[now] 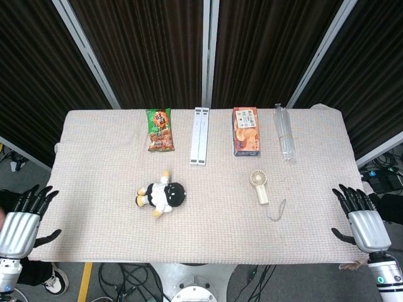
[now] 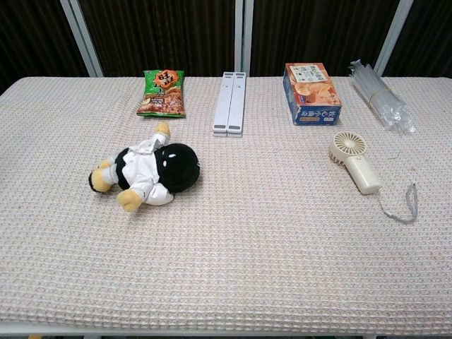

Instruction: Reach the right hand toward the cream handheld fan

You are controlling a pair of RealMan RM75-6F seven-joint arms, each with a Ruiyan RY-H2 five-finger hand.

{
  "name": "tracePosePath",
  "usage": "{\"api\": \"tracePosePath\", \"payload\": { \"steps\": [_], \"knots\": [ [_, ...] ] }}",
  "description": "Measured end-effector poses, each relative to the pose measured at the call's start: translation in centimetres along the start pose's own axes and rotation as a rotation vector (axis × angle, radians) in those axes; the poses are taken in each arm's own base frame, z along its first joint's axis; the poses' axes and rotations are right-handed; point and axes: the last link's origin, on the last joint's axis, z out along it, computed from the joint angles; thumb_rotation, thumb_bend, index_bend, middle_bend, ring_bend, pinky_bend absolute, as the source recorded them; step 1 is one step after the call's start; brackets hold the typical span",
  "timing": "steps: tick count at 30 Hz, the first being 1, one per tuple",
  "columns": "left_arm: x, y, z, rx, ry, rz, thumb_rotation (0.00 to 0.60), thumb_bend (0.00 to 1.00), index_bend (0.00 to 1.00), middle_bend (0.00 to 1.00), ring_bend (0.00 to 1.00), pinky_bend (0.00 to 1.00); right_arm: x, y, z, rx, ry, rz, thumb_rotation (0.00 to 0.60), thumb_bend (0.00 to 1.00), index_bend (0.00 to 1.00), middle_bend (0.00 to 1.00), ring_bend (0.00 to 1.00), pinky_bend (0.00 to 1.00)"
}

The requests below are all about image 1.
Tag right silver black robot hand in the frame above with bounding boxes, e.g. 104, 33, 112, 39
331, 184, 392, 254

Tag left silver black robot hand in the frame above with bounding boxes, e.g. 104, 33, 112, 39
0, 184, 62, 260

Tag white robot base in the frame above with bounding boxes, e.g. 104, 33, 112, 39
150, 262, 237, 302

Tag white handheld fan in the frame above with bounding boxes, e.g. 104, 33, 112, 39
250, 169, 270, 206

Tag black white sneaker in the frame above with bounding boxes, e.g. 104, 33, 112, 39
42, 262, 69, 296

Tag yellow floor tape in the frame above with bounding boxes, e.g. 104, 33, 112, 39
77, 262, 94, 302

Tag clear plastic tube package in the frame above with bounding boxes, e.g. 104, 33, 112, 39
273, 103, 297, 163

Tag black white plush doll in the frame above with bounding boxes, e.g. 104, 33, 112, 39
135, 170, 187, 218

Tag orange chip box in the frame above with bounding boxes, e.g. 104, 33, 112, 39
232, 106, 263, 157

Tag beige waffle tablecloth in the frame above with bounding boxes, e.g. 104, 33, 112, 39
27, 105, 370, 265

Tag green snack bag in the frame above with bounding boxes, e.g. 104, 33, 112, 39
145, 108, 176, 153

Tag white long flat box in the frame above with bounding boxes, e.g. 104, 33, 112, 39
189, 107, 210, 166

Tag black floor cables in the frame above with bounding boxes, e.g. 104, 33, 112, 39
98, 263, 164, 302

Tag grey partition post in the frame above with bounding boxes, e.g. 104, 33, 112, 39
52, 0, 122, 110
201, 0, 220, 108
286, 0, 358, 109

